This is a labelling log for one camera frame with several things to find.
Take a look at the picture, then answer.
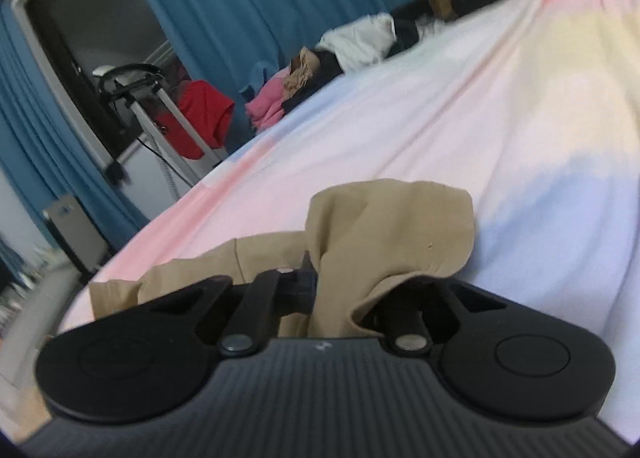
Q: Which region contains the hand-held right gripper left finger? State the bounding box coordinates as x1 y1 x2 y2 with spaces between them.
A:
134 267 319 357

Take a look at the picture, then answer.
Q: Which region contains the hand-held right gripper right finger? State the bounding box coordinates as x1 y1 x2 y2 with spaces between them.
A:
361 278 507 357

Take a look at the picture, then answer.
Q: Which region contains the tan garment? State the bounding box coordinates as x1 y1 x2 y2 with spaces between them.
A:
89 180 475 338

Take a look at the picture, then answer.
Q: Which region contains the pastel bed sheet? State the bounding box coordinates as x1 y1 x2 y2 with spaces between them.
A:
59 0 640 444

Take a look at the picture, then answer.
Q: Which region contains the pink garment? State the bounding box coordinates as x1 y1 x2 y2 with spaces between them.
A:
245 67 292 131

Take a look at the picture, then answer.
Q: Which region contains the red garment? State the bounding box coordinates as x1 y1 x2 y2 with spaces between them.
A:
156 79 236 160

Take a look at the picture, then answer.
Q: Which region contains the black garment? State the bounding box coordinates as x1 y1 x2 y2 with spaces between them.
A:
281 49 346 114

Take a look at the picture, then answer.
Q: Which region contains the light brown garment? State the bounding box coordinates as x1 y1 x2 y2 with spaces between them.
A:
283 46 322 94

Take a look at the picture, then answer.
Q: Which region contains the grey box appliance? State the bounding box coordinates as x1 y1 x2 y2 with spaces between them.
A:
42 194 114 275

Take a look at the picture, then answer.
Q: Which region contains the garment steamer stand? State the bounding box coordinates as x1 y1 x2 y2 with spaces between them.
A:
93 62 227 199

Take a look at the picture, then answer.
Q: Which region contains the white garment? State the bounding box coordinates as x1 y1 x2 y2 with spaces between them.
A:
317 13 397 73

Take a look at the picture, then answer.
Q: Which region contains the blue curtain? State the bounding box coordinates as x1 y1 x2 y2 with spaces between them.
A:
0 0 456 249

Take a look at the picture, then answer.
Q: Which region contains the dark window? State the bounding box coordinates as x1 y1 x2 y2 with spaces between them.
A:
11 0 191 164

